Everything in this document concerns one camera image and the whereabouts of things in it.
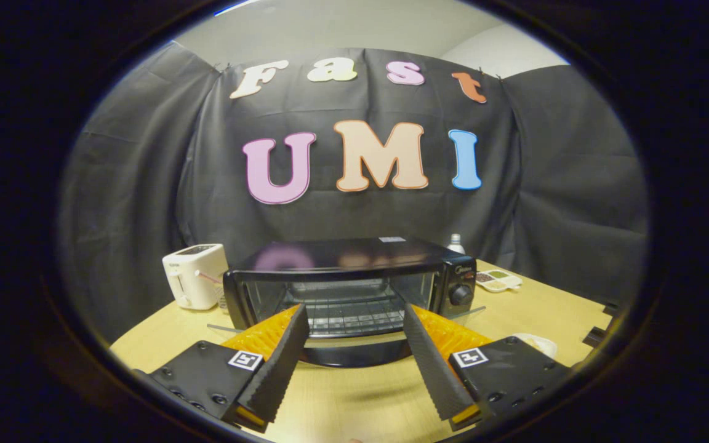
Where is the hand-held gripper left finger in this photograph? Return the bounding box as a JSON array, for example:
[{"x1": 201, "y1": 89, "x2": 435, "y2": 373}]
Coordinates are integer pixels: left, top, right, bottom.
[{"x1": 136, "y1": 303, "x2": 311, "y2": 434}]

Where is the black backdrop cloth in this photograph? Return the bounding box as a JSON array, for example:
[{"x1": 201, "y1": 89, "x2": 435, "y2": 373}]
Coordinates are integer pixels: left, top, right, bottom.
[{"x1": 59, "y1": 42, "x2": 649, "y2": 345}]

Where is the white divided condiment dish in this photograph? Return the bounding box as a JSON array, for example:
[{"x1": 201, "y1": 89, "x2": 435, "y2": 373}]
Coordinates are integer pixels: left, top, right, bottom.
[{"x1": 475, "y1": 269, "x2": 523, "y2": 293}]

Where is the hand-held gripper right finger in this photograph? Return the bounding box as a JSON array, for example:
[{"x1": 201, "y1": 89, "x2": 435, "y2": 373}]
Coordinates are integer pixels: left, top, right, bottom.
[{"x1": 403, "y1": 303, "x2": 571, "y2": 432}]

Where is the white pop-up toaster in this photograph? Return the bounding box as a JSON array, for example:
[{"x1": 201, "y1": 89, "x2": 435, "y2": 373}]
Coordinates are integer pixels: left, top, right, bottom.
[{"x1": 162, "y1": 244, "x2": 230, "y2": 311}]

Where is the black toaster oven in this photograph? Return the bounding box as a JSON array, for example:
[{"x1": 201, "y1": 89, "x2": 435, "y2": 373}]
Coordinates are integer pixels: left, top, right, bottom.
[{"x1": 208, "y1": 237, "x2": 486, "y2": 369}]

